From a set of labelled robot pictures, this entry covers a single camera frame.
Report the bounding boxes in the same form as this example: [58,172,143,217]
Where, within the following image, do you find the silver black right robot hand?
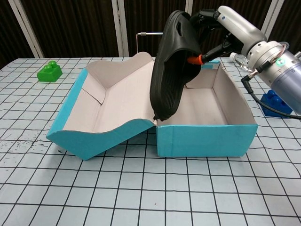
[187,5,268,65]

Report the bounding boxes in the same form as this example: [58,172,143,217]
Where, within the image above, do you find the black rubber slipper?
[150,10,202,122]

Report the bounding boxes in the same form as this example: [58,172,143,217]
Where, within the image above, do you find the light blue shoe box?
[46,51,259,161]

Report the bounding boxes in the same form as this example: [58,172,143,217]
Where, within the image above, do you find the clear plastic water bottle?
[229,52,254,74]

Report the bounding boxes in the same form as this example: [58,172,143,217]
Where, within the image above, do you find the blue toy brick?
[260,89,294,116]

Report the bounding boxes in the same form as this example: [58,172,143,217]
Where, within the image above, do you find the white checkered tablecloth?
[0,56,301,226]

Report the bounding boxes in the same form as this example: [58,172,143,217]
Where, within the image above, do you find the green toy brick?
[37,60,63,83]

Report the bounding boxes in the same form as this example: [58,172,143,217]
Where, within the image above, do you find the white partition post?
[260,0,282,36]
[9,0,45,58]
[184,0,194,15]
[111,0,129,57]

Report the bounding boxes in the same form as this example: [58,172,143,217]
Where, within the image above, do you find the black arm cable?
[241,60,301,119]

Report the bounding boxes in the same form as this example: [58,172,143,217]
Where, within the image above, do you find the metal wire stand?
[136,32,164,58]

